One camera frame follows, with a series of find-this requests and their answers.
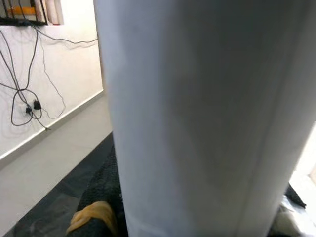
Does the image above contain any black wall cable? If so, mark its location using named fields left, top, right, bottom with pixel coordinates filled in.
left=0, top=24, right=99, bottom=131

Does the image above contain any black wire wall shelf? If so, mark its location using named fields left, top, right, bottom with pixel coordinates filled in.
left=0, top=0, right=65, bottom=27

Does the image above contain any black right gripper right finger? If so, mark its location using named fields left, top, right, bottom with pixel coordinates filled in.
left=269, top=185, right=307, bottom=237

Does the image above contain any white plastic table leg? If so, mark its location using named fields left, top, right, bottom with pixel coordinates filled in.
left=93, top=0, right=316, bottom=237

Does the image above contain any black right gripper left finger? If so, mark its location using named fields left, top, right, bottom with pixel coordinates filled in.
left=66, top=143, right=126, bottom=237

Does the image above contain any yellow rubber band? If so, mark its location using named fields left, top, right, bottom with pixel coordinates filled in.
left=66, top=201, right=119, bottom=235

